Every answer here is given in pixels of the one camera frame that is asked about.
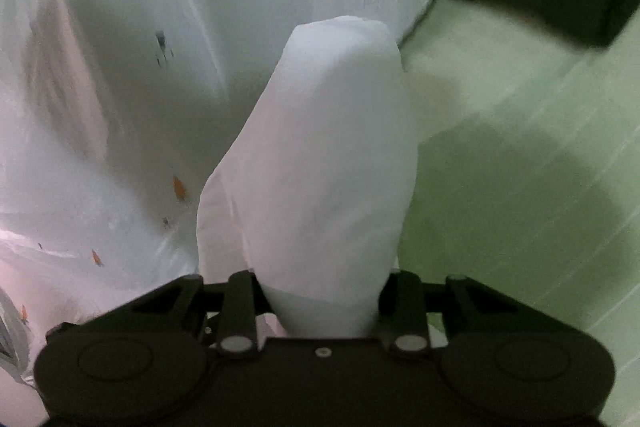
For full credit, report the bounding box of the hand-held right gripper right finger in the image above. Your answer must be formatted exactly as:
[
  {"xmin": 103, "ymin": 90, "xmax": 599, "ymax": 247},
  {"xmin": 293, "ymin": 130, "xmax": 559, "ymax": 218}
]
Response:
[{"xmin": 377, "ymin": 270, "xmax": 507, "ymax": 356}]

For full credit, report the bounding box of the green grid mat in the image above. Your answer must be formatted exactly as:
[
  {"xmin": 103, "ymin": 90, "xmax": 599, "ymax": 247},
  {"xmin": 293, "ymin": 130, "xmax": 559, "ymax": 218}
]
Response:
[{"xmin": 395, "ymin": 0, "xmax": 640, "ymax": 427}]

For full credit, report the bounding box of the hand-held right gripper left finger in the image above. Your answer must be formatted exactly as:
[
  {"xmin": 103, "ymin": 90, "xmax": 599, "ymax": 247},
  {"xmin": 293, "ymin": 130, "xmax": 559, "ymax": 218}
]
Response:
[{"xmin": 131, "ymin": 270, "xmax": 262, "ymax": 356}]

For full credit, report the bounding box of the carrot printed bed sheet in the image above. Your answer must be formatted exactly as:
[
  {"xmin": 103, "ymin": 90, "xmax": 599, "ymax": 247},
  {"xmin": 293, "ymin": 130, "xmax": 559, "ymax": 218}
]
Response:
[{"xmin": 0, "ymin": 0, "xmax": 451, "ymax": 388}]

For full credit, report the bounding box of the white garment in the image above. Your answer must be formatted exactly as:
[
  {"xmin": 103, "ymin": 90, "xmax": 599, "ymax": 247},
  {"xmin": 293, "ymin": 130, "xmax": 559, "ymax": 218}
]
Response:
[{"xmin": 196, "ymin": 14, "xmax": 419, "ymax": 340}]

